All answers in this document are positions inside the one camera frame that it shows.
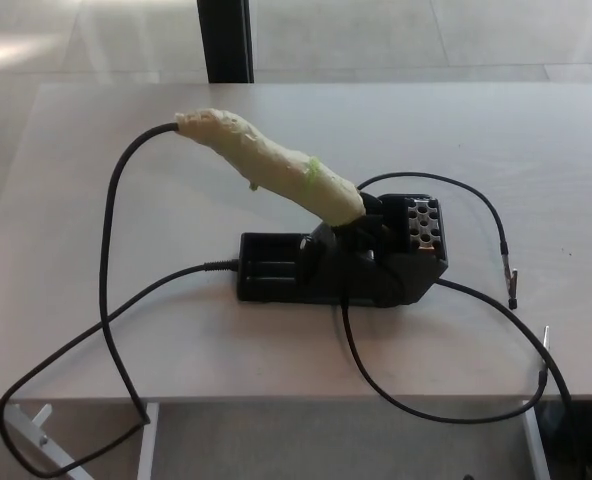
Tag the black soldering iron base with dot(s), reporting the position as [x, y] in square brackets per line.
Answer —
[326, 272]

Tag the black vertical pillar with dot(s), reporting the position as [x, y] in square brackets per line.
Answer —
[226, 40]

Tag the white table leg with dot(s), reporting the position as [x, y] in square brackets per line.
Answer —
[537, 445]
[147, 445]

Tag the white diagonal table brace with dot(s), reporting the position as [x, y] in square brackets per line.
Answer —
[36, 440]

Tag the dark object under table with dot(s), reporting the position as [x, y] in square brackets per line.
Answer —
[583, 440]

